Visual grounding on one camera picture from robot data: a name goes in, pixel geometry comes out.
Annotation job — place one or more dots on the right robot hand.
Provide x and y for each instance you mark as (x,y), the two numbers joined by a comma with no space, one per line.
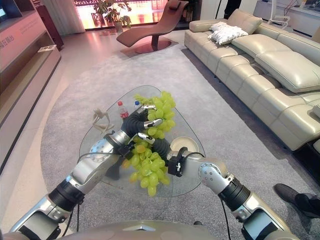
(163,148)

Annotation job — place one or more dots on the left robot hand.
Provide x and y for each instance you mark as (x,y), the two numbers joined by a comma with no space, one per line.
(132,123)

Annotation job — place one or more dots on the green grape bunch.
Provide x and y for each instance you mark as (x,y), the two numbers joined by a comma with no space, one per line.
(150,170)

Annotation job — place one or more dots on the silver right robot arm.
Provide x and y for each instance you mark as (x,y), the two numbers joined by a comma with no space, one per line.
(212,172)

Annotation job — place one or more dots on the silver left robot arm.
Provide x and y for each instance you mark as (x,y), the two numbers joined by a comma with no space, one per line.
(87,170)

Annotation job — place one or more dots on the beige round plate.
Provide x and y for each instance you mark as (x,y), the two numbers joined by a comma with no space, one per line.
(183,143)

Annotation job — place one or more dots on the red cap water bottle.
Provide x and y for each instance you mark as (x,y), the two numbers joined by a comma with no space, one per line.
(123,112)

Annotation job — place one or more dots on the blue cap water bottle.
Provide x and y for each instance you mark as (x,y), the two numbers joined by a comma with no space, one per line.
(137,102)

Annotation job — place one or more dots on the beige abstract figurine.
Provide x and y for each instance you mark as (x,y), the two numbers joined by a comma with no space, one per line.
(101,122)

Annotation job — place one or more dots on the glass coffee table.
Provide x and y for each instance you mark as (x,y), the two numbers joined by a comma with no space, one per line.
(190,175)

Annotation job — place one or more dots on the grey rug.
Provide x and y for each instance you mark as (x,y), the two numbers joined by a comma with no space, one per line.
(150,70)

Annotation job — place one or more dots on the silver robot torso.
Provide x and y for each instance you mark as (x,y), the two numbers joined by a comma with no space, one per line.
(142,231)

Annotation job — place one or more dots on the brown chaise lounge chair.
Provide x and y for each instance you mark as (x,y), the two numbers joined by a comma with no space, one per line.
(155,27)

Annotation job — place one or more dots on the beige leather sofa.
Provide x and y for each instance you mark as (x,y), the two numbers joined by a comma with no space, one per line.
(250,82)

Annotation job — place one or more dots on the green potted plant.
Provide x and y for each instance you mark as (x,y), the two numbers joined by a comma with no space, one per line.
(113,12)

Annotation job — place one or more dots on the white booklet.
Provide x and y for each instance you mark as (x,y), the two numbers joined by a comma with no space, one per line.
(46,48)

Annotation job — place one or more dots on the long wooden media cabinet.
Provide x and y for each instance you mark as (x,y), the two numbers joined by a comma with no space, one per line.
(25,62)

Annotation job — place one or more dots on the white curtain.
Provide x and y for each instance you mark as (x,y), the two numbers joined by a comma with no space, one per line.
(72,15)

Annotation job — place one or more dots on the dark brown tall cabinet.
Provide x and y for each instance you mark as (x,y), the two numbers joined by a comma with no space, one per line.
(51,22)

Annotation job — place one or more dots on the white textured cushion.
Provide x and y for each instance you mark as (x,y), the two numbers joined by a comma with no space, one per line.
(227,33)

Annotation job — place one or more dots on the person's foot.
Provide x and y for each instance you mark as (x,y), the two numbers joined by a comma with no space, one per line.
(297,198)

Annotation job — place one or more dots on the white metal stand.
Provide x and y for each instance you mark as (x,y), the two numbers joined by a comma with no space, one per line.
(278,18)

